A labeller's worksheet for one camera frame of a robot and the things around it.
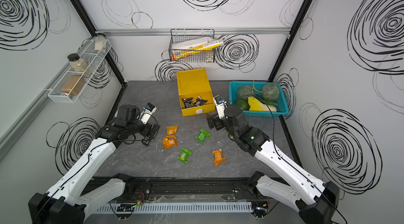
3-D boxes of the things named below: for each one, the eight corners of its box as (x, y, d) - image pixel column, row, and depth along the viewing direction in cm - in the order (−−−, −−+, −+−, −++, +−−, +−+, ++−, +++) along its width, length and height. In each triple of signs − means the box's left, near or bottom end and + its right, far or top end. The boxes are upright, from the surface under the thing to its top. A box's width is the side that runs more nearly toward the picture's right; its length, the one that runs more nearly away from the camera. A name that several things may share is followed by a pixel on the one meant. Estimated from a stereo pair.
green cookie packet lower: (177, 159, 85) (176, 158, 83) (183, 148, 89) (182, 146, 88) (187, 164, 84) (186, 163, 82) (192, 152, 88) (192, 151, 86)
